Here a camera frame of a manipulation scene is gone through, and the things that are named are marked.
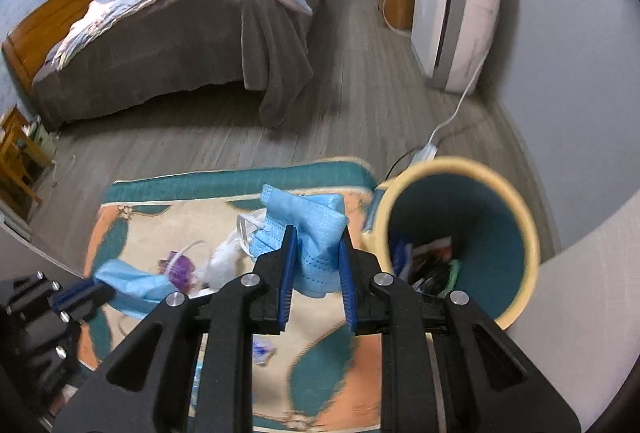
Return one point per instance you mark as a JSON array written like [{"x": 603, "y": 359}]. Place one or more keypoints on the pink packet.
[{"x": 180, "y": 270}]

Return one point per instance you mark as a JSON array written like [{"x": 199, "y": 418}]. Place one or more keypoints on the blue white plastic package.
[{"x": 400, "y": 258}]

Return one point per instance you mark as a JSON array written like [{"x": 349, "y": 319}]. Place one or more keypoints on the teal waste bin yellow rim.
[{"x": 475, "y": 223}]

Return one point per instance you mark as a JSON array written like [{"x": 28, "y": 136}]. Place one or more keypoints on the white air purifier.
[{"x": 450, "y": 13}]

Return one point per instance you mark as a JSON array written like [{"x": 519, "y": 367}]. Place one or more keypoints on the white panelled door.
[{"x": 575, "y": 338}]

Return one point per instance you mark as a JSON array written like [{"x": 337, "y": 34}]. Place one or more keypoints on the white power strip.
[{"x": 424, "y": 154}]

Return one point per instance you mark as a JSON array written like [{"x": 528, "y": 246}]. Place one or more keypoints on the teal orange patterned mat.
[{"x": 150, "y": 223}]

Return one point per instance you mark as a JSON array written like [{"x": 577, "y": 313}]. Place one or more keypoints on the wooden bed headboard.
[{"x": 50, "y": 18}]

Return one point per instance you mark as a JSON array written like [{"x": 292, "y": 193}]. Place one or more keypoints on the green white carton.
[{"x": 452, "y": 275}]

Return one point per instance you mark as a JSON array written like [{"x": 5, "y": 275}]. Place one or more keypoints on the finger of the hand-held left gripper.
[
  {"x": 75, "y": 299},
  {"x": 92, "y": 305}
]

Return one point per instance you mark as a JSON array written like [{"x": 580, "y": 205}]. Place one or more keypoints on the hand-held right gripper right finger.
[{"x": 347, "y": 283}]

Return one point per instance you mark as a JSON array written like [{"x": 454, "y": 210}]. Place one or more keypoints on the bed with grey blanket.
[{"x": 175, "y": 48}]

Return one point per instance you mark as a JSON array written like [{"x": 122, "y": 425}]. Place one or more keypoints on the small blue white wrapper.
[{"x": 262, "y": 352}]

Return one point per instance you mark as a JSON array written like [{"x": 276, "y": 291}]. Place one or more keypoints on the wooden nightstand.
[{"x": 20, "y": 153}]

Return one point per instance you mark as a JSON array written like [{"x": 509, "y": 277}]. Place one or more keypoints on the clear plastic bag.
[{"x": 247, "y": 225}]

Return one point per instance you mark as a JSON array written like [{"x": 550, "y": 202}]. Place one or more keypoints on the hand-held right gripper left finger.
[{"x": 287, "y": 283}]

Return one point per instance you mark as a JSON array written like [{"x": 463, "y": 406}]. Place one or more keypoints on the white tissue wad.
[{"x": 222, "y": 263}]

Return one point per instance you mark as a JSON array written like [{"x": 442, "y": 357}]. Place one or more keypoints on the blue face mask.
[
  {"x": 310, "y": 223},
  {"x": 135, "y": 285}
]

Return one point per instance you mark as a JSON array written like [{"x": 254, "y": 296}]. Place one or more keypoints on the black plastic bag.
[{"x": 432, "y": 270}]

